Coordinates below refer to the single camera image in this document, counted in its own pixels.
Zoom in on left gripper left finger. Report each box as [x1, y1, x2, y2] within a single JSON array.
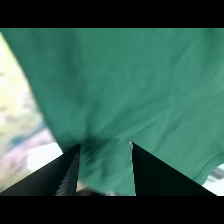
[[0, 143, 82, 197]]

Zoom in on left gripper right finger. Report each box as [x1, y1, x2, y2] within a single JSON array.
[[130, 141, 217, 197]]

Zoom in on green T-shirt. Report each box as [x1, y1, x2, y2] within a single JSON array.
[[0, 27, 224, 197]]

